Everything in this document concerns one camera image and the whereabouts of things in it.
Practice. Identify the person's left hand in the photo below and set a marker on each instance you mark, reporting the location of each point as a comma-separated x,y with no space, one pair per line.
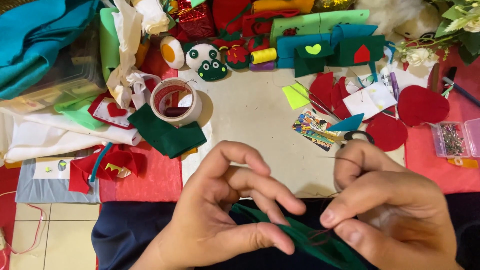
202,221

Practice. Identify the person's right hand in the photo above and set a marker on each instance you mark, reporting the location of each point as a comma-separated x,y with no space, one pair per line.
408,221

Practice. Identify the dark red sewing thread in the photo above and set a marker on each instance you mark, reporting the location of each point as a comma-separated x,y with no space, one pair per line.
348,160

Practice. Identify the dark green felt piece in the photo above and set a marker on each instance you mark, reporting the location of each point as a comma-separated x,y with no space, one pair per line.
318,243

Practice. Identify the person's navy clothing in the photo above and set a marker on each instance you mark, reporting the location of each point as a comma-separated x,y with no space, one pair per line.
131,232

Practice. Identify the orange felt piece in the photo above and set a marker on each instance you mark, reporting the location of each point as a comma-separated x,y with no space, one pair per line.
465,163

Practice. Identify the clear box of pins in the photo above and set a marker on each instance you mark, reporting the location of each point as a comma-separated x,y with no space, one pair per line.
451,139

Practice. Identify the folded dark green felt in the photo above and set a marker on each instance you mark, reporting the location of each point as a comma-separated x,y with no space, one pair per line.
168,135

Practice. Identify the red felt scraps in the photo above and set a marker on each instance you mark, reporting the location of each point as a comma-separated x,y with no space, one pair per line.
123,161

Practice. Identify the clear plastic box lid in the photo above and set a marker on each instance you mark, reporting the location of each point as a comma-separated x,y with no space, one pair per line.
474,137

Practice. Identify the beige work board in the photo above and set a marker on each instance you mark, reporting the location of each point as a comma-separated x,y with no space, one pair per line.
247,123

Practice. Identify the white tape roll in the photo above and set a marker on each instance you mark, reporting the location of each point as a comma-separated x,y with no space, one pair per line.
189,112

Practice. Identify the dark red thread spool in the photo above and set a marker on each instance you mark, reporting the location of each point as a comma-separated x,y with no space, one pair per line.
177,111

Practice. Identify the teal felt triangle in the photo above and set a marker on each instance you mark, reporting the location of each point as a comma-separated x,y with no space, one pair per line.
347,123

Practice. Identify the large red felt circle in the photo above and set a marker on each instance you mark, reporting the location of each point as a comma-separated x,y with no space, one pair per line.
423,105

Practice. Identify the teal felt strip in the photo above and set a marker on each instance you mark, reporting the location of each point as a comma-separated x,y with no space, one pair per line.
99,163

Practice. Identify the white felt piece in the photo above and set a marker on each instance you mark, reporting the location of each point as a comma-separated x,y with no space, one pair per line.
369,100

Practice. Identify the colourful printed card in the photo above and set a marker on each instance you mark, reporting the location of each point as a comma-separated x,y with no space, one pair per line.
311,129

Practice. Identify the purple pen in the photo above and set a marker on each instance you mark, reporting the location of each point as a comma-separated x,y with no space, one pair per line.
394,86

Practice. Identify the blue pen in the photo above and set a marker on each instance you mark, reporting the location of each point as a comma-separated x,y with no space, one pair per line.
463,92

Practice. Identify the white felt patch red heart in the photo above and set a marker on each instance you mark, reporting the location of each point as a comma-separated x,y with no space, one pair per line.
110,112

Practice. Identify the white glue stick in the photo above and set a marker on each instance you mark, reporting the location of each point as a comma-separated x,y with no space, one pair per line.
386,80

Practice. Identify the black pen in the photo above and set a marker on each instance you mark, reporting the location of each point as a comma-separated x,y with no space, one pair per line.
450,80

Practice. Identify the green frog felt face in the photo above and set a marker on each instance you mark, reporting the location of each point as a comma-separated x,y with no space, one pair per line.
212,71

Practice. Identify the neon yellow felt piece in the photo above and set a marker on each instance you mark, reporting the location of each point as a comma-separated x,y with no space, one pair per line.
295,96

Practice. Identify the red felt cut pieces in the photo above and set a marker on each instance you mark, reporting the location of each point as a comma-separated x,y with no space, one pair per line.
322,90

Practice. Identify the grey felt sheet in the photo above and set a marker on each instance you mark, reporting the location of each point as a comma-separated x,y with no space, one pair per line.
45,189

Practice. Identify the purple thread spool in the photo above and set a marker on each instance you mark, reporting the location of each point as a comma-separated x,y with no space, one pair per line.
262,66

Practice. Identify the white panda felt plush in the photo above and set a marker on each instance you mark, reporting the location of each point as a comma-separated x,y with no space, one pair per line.
202,54

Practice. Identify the green round red flower felt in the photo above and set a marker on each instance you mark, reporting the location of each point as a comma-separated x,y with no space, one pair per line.
237,57

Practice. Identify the fried egg felt plush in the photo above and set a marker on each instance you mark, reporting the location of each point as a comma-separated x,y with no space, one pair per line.
171,52

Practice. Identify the green felt envelope red house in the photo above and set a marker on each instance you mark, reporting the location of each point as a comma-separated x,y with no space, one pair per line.
360,52

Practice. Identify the folded white fabric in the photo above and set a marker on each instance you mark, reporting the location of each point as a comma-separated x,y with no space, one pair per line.
48,135

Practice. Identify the yellow thread spool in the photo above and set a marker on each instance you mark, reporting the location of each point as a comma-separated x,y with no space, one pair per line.
263,55

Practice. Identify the red strawberry felt plush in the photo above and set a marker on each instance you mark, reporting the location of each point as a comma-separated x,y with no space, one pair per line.
258,44

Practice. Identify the white cloth strip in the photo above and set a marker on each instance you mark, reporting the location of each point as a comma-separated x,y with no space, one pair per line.
125,48

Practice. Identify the green felt envelope yellow heart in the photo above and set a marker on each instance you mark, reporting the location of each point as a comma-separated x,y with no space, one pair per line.
313,58

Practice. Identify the clear plastic storage box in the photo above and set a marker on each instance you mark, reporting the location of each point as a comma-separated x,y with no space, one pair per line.
71,78

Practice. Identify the teal felt pouch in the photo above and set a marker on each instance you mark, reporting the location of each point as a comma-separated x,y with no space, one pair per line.
292,47

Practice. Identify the artificial white flowers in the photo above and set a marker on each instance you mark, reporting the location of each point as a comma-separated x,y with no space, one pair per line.
457,26

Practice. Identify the shiny red gift box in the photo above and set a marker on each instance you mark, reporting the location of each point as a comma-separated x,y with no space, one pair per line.
195,18

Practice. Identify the white plush toy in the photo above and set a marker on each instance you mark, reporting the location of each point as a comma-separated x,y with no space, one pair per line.
393,17

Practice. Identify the red felt pouch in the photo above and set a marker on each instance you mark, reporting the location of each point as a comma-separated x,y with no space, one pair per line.
262,23

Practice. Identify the light green felt ladybug sheet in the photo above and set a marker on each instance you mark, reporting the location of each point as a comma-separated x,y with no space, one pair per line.
318,22

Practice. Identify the gold shiny decoration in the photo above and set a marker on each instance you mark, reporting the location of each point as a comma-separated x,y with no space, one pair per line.
333,4

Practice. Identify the yellow felt roll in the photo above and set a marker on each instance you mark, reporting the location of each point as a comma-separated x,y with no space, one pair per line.
281,5

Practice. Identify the teal fabric pile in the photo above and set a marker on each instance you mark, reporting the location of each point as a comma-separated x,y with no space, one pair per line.
33,41

